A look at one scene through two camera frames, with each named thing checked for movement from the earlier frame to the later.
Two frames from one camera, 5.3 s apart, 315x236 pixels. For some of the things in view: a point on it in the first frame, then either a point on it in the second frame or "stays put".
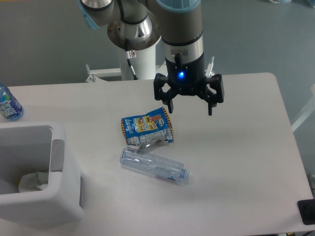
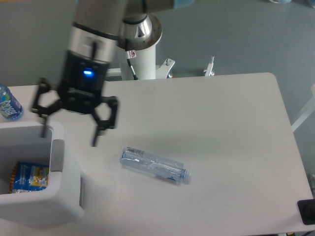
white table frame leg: x=309 y=110 stays put
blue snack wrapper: x=149 y=128 -> x=29 y=177
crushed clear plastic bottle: x=155 y=165 stays put
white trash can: x=26 y=147 stays put
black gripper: x=187 y=78 -> x=79 y=91
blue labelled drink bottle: x=10 y=107 stays put
